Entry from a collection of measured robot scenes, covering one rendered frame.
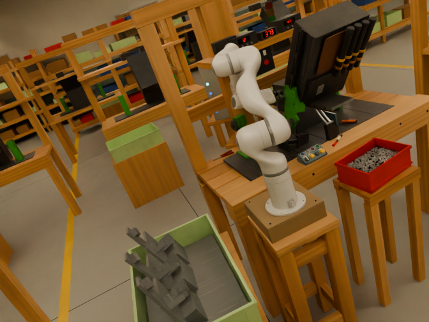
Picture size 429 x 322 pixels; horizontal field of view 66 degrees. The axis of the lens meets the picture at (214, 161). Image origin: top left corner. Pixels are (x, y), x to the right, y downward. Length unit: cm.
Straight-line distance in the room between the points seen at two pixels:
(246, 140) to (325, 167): 75
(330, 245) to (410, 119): 107
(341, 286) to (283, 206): 54
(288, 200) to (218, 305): 54
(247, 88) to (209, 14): 82
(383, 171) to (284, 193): 55
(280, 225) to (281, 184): 18
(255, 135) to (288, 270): 63
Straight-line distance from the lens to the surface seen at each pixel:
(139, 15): 206
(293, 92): 204
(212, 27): 218
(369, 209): 183
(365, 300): 237
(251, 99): 145
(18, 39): 1184
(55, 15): 1176
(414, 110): 239
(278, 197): 150
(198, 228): 167
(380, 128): 221
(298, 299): 173
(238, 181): 199
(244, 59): 156
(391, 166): 185
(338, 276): 179
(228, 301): 137
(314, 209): 155
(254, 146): 137
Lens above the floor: 185
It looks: 25 degrees down
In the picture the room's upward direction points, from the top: 20 degrees counter-clockwise
